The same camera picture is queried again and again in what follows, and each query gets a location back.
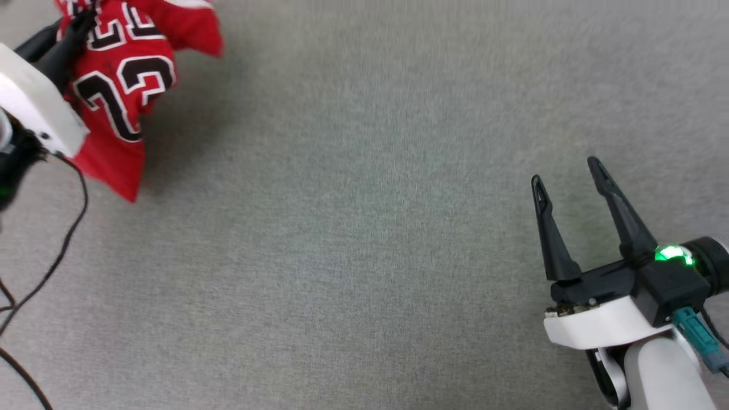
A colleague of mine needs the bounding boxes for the red basketball jersey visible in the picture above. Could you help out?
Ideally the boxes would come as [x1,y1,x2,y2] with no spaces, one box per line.
[55,0,224,203]

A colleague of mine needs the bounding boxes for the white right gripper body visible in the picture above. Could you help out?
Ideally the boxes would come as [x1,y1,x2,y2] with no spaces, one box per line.
[544,236,729,349]

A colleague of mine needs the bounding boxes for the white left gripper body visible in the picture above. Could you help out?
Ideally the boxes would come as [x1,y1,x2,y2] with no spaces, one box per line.
[0,43,91,159]

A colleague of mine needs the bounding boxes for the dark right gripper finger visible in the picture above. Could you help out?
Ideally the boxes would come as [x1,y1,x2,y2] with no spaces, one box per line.
[587,157,659,269]
[531,175,583,282]

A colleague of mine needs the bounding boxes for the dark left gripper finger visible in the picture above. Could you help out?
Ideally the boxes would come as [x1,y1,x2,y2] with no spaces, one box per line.
[37,9,97,92]
[14,20,64,62]

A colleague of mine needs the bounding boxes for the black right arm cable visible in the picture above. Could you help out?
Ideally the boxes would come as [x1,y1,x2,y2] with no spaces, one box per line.
[672,306,729,378]

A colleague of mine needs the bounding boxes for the grey fabric sofa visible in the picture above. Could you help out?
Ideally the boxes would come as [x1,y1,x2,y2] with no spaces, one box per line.
[0,0,729,410]

